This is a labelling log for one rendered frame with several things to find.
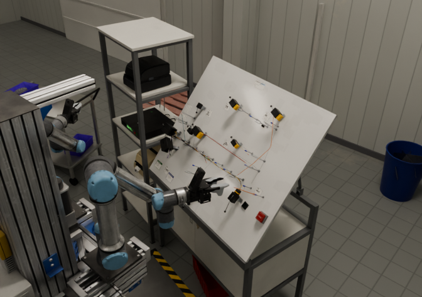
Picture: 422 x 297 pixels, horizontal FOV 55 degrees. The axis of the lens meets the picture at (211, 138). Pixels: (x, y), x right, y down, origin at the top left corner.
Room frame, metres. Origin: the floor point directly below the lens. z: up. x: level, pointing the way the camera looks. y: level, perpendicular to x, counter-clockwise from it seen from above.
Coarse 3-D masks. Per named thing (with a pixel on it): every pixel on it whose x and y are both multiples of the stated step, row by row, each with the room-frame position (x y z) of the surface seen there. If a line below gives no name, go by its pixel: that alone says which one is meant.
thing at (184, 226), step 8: (176, 208) 2.38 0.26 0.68; (176, 216) 2.38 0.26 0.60; (184, 216) 2.29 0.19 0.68; (176, 224) 2.39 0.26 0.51; (184, 224) 2.30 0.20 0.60; (192, 224) 2.20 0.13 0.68; (176, 232) 2.39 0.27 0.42; (184, 232) 2.30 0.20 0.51; (192, 232) 2.21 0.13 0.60; (184, 240) 2.30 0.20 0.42; (192, 240) 2.21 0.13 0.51; (192, 248) 2.21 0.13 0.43
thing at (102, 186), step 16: (96, 160) 1.40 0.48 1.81; (96, 176) 1.29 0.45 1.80; (112, 176) 1.32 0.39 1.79; (96, 192) 1.27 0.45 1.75; (112, 192) 1.29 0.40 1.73; (96, 208) 1.31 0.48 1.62; (112, 208) 1.32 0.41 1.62; (112, 224) 1.31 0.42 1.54; (112, 240) 1.30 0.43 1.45; (112, 256) 1.27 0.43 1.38
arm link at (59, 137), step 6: (48, 126) 1.81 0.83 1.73; (54, 126) 1.89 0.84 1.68; (48, 132) 1.80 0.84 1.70; (54, 132) 1.85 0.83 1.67; (60, 132) 1.90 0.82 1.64; (48, 138) 1.84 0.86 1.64; (54, 138) 1.86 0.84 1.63; (60, 138) 1.89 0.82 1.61; (66, 138) 1.93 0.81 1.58; (72, 138) 1.99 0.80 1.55; (60, 144) 1.92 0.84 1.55; (66, 144) 1.94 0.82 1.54; (72, 144) 1.98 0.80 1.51; (78, 144) 2.01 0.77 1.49; (84, 144) 2.05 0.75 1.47; (66, 150) 2.03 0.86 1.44; (72, 150) 2.00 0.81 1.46; (78, 150) 2.00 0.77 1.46
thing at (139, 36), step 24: (120, 24) 3.20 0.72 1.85; (144, 24) 3.21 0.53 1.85; (168, 24) 3.21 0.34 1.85; (144, 48) 2.71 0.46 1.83; (120, 72) 3.17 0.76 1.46; (192, 72) 2.95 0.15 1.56; (144, 96) 2.74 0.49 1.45; (120, 120) 3.08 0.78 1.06; (144, 144) 2.68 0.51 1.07; (144, 168) 2.67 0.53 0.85; (144, 216) 2.77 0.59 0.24
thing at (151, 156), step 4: (160, 144) 3.03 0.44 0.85; (152, 148) 2.95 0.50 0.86; (156, 148) 2.96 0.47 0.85; (160, 148) 2.96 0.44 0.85; (140, 152) 2.92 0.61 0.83; (148, 152) 2.90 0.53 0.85; (152, 152) 2.90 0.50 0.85; (156, 152) 2.89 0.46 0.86; (136, 156) 2.91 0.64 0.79; (140, 156) 2.88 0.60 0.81; (148, 156) 2.85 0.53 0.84; (152, 156) 2.84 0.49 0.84; (136, 160) 2.90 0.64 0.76; (140, 160) 2.86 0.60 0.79; (148, 160) 2.81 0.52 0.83; (152, 160) 2.80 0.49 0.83; (136, 164) 2.87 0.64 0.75; (140, 164) 2.85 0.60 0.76; (148, 164) 2.78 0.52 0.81; (148, 168) 2.77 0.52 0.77; (140, 172) 2.82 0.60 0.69
